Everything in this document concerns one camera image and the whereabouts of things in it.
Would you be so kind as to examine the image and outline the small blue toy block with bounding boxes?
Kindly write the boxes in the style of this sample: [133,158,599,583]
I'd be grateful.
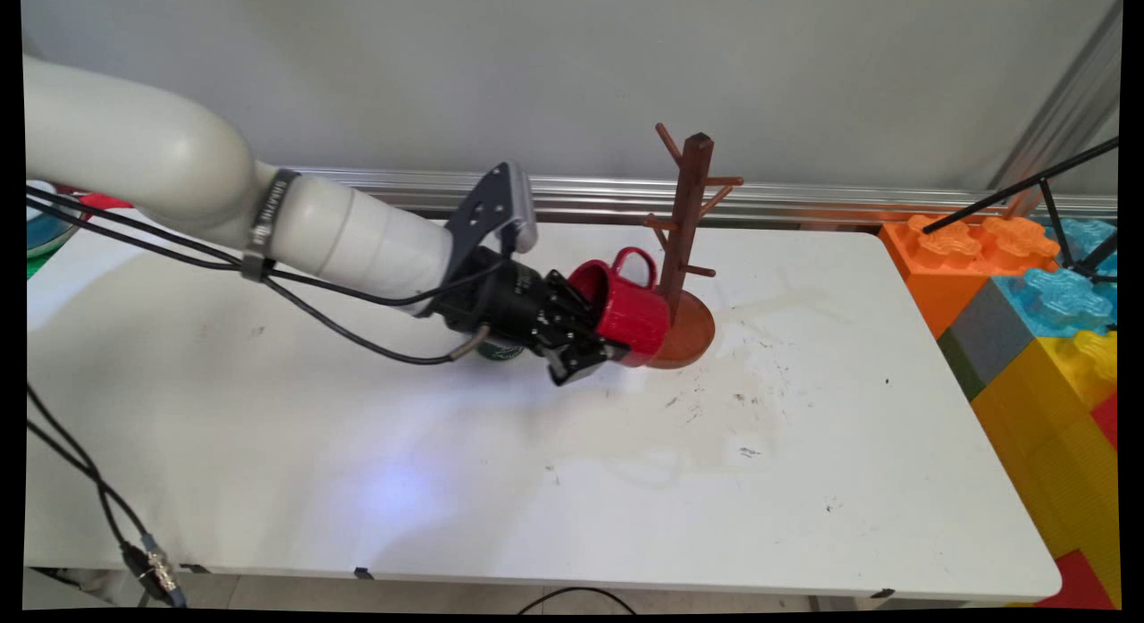
[1044,218,1118,277]

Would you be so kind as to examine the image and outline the blue round plate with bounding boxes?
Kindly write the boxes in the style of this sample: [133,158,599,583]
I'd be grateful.
[26,205,83,258]

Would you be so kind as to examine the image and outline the grey printed cable strap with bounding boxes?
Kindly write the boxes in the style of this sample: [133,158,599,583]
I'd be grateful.
[240,168,302,283]

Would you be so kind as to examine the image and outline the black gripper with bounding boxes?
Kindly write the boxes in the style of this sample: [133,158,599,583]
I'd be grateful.
[436,257,631,388]

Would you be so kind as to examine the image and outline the slanted aluminium profile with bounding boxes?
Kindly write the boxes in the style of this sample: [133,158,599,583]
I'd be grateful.
[987,0,1123,218]

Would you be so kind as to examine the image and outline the black camera cable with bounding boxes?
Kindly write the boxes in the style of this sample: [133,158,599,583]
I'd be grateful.
[25,183,509,608]

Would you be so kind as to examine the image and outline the red plastic piece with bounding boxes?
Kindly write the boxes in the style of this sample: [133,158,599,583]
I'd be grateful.
[54,191,135,215]

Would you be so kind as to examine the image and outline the yellow toy building block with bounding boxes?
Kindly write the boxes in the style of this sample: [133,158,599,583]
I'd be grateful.
[970,331,1122,606]

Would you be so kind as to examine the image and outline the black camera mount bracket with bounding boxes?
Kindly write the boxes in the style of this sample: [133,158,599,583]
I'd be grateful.
[443,164,519,282]

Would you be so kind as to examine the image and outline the red mug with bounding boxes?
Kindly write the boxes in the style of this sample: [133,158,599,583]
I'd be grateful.
[568,246,672,368]

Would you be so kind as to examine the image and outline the horizontal aluminium rail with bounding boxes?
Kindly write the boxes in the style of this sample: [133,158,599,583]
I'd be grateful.
[290,164,1118,228]

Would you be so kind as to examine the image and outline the black floor cable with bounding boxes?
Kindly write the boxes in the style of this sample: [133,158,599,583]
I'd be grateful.
[516,586,638,615]

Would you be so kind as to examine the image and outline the large blue toy block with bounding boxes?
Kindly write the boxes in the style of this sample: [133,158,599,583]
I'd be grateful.
[990,265,1118,340]

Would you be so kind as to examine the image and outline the orange toy building block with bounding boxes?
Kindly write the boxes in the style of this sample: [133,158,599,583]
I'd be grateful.
[879,214,1061,340]

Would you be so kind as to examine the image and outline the black tripod stand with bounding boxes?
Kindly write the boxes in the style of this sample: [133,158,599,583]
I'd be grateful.
[921,138,1120,284]

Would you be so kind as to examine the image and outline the brown wooden mug tree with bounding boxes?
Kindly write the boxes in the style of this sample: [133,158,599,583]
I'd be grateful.
[643,122,745,370]

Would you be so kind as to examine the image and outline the black cable with silver plug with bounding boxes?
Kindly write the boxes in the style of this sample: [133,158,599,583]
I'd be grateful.
[25,194,492,608]

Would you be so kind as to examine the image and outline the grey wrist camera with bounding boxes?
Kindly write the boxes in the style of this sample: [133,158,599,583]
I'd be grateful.
[502,162,540,255]

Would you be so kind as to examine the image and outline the large red toy block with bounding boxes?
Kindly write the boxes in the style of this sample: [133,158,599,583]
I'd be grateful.
[1035,550,1118,610]

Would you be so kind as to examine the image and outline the grey toy building block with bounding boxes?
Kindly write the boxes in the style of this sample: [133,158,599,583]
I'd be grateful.
[937,279,1039,402]

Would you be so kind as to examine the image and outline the small red toy block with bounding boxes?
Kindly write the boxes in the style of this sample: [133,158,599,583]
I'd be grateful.
[1088,393,1120,451]

